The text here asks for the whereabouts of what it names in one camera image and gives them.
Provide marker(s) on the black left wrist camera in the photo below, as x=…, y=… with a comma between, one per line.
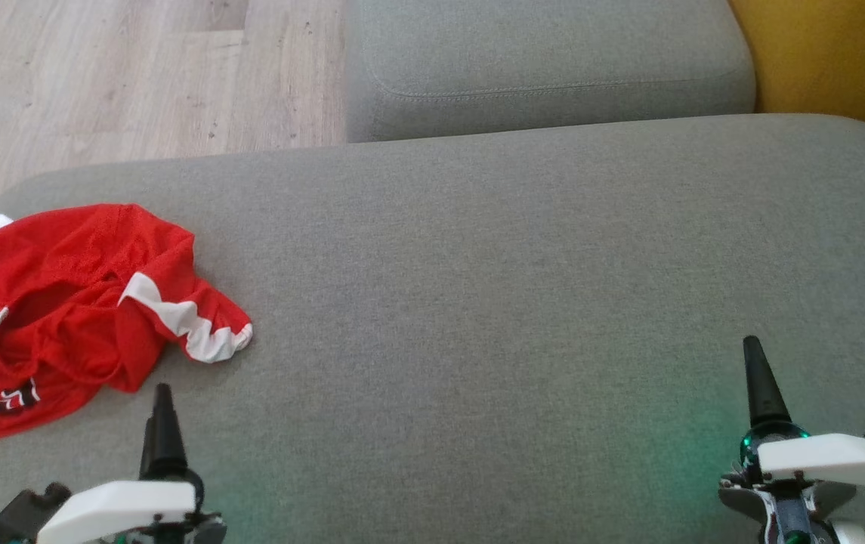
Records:
x=24, y=514

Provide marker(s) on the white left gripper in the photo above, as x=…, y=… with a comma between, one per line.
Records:
x=122, y=506

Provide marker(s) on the large grey sofa seat cushion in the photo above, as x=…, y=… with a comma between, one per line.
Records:
x=477, y=302

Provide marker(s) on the small grey sofa cushion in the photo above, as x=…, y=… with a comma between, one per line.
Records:
x=553, y=60

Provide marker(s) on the red shorts with white waistband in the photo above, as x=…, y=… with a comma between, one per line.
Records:
x=100, y=242

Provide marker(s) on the mustard yellow sofa backrest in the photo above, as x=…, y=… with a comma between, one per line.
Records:
x=840, y=53

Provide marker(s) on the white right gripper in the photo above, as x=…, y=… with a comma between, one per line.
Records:
x=825, y=457

